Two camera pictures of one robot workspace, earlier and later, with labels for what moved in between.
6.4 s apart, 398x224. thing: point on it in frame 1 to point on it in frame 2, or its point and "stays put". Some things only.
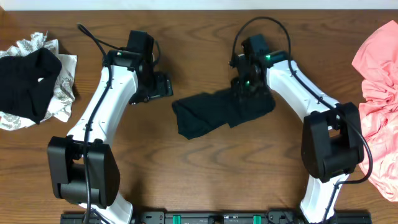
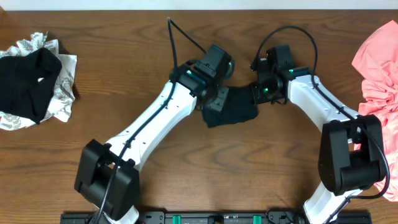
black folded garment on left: x=27 y=82 stays put
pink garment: x=377 y=54 stays put
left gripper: x=162 y=86 to x=218 y=99
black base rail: x=331 y=217 stays put
